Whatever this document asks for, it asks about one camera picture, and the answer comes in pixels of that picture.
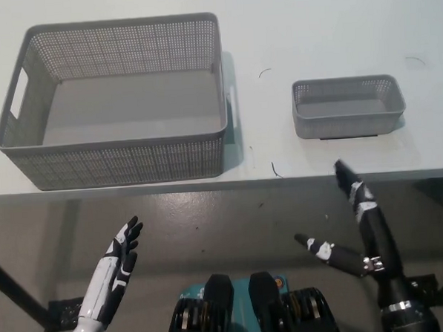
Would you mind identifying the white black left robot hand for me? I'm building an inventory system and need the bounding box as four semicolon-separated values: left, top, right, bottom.
51;215;150;332

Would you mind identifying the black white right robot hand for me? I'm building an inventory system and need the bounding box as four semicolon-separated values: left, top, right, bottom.
289;156;412;313

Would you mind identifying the small grey perforated basket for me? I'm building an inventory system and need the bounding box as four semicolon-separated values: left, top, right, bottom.
289;73;408;140

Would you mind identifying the black tape patch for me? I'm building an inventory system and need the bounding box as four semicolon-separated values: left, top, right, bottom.
318;133;379;143

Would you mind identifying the large grey perforated basket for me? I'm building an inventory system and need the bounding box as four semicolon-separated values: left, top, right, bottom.
0;11;242;194

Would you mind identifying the black teal robot body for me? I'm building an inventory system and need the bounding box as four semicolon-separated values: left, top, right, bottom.
160;266;342;332

